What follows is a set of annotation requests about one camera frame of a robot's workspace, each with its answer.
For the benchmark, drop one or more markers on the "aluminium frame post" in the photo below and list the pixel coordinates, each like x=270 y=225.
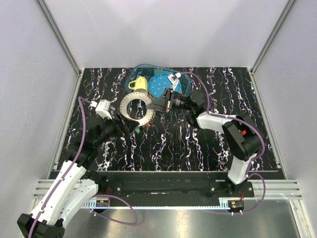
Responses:
x=274 y=32
x=58 y=35

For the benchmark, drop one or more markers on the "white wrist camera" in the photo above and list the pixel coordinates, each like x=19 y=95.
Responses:
x=174 y=79
x=102 y=108

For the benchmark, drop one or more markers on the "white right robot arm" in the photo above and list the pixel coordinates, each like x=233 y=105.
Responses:
x=243 y=137

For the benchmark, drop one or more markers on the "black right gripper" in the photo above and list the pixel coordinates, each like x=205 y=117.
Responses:
x=161 y=103

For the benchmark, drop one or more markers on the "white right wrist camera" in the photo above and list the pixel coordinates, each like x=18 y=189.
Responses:
x=174 y=79

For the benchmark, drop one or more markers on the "blue dotted plate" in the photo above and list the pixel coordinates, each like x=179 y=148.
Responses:
x=159 y=82

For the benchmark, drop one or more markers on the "yellow mug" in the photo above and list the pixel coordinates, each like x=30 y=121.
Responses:
x=139 y=85

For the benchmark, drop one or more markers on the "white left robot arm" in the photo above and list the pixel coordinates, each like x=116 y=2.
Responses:
x=76 y=186

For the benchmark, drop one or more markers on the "silver metal key disc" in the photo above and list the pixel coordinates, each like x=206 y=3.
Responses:
x=133 y=106

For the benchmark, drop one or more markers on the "right aluminium frame post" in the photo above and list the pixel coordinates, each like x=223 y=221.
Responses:
x=274 y=32

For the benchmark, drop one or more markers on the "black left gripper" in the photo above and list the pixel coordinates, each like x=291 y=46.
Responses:
x=123 y=125

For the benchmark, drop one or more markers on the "teal plastic bin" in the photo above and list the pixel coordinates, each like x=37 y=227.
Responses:
x=149 y=70

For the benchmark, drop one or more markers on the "left aluminium frame post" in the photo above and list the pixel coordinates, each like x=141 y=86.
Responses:
x=58 y=35

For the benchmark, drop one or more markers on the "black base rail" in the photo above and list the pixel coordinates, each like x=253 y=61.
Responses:
x=170 y=189

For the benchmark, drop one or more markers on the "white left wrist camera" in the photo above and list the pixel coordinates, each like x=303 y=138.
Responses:
x=102 y=108

